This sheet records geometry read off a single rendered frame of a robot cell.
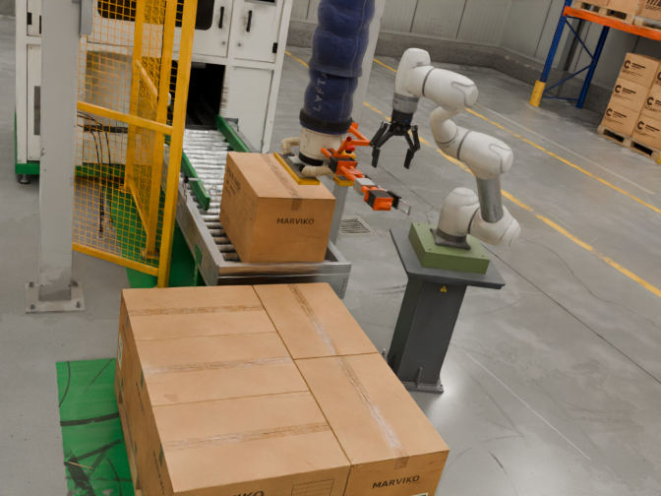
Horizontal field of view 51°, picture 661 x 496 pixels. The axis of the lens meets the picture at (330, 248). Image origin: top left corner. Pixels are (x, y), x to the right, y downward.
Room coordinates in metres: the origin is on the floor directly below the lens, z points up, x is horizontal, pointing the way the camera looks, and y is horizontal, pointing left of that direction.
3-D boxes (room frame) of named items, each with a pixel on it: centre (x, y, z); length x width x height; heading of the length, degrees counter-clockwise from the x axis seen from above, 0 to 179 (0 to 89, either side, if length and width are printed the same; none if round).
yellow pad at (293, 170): (2.91, 0.22, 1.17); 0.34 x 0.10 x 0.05; 28
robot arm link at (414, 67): (2.42, -0.16, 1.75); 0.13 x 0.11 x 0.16; 60
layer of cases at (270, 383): (2.30, 0.14, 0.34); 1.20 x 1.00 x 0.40; 27
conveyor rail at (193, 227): (3.93, 1.02, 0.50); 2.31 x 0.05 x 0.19; 27
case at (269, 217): (3.34, 0.33, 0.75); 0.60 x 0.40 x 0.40; 27
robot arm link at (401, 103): (2.43, -0.15, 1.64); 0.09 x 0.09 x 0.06
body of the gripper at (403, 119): (2.43, -0.15, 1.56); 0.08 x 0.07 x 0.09; 118
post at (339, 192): (3.79, 0.01, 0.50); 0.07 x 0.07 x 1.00; 27
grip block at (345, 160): (2.73, 0.02, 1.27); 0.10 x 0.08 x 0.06; 118
